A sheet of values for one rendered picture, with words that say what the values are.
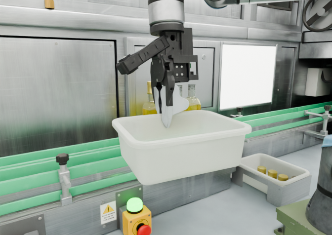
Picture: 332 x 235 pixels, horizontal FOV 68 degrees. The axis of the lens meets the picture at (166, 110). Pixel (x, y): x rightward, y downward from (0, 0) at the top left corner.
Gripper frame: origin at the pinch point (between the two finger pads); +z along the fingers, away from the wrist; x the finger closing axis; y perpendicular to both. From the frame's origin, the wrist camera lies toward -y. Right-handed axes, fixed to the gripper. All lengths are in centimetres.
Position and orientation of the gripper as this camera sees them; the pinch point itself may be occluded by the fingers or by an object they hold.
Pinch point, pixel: (163, 122)
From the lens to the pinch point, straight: 53.4
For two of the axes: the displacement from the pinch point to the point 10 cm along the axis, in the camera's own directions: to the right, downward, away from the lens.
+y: 9.1, -0.9, 4.1
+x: -4.2, -0.7, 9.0
